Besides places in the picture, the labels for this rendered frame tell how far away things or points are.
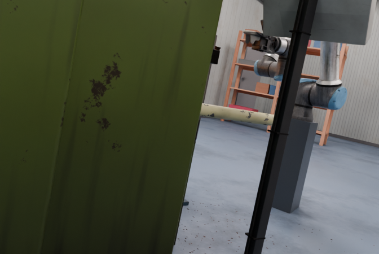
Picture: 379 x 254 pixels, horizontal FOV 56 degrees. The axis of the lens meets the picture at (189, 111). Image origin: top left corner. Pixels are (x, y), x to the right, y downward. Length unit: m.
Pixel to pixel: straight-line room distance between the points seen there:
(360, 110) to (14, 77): 9.60
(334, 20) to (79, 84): 0.79
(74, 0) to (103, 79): 0.23
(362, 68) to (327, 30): 8.95
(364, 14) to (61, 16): 0.85
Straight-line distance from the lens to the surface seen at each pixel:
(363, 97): 10.10
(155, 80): 1.04
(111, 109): 1.00
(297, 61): 1.16
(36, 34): 0.84
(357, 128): 10.09
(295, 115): 2.39
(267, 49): 1.84
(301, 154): 2.37
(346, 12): 1.21
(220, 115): 1.25
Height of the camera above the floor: 0.71
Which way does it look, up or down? 5 degrees down
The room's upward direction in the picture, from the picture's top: 11 degrees clockwise
